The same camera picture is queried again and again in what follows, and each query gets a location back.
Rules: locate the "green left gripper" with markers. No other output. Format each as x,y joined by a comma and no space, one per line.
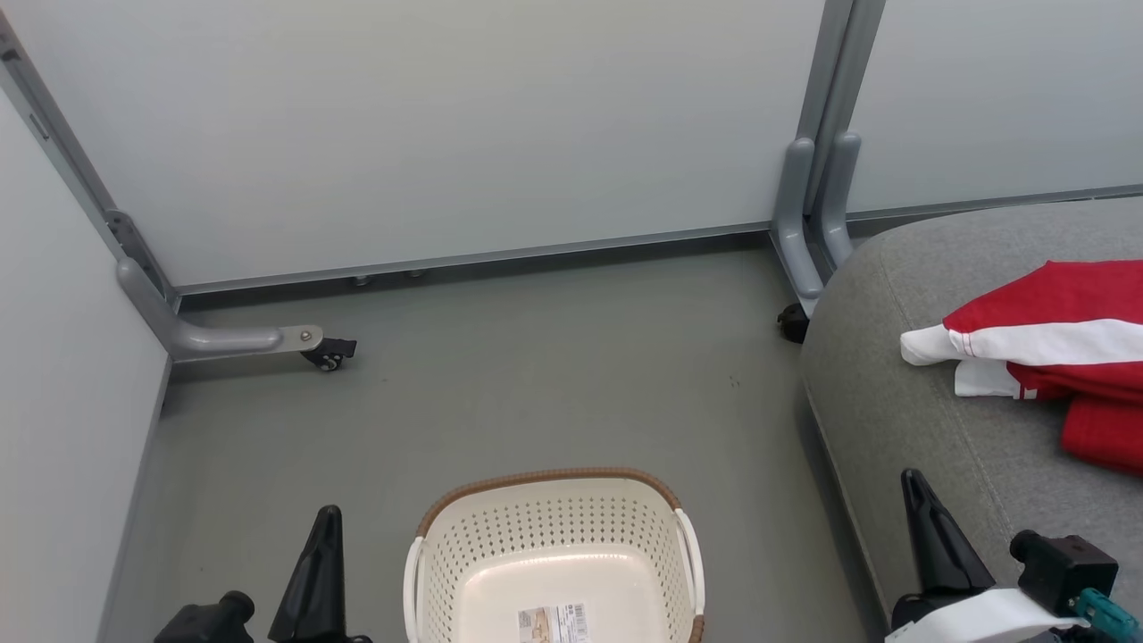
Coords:
357,638

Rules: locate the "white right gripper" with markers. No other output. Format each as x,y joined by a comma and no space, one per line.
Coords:
973,621

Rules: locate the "red and white shirt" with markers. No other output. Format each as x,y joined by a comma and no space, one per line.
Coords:
1054,344

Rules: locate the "grey fabric sofa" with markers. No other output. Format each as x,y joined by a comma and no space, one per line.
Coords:
893,402

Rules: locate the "black caster wheel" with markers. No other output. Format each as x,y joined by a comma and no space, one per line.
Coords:
793,323
330,351

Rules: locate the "white barcode label sticker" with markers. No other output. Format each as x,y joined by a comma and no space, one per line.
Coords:
554,623

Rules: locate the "cream plastic laundry basket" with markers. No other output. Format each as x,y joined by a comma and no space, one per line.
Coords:
554,536

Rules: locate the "long grey partition foot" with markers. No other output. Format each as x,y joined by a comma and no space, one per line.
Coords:
223,341

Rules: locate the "grey curved partition foot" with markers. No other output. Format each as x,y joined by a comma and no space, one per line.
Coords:
835,205
793,232

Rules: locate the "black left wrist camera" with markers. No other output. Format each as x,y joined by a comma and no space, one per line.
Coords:
205,621

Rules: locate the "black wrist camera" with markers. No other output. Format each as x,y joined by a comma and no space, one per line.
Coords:
1067,572
205,621

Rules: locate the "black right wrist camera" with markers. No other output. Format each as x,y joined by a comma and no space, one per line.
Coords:
1067,572

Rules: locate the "teal right camera mount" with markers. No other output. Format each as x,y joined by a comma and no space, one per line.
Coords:
1112,621

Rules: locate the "short grey partition rail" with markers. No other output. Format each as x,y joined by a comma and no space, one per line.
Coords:
1000,198

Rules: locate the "long grey partition rail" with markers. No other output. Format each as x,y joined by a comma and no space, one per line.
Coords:
464,259

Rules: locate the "grey slanted partition post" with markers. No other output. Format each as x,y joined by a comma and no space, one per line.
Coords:
80,179

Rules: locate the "grey double partition post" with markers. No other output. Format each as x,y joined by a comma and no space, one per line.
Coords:
839,71

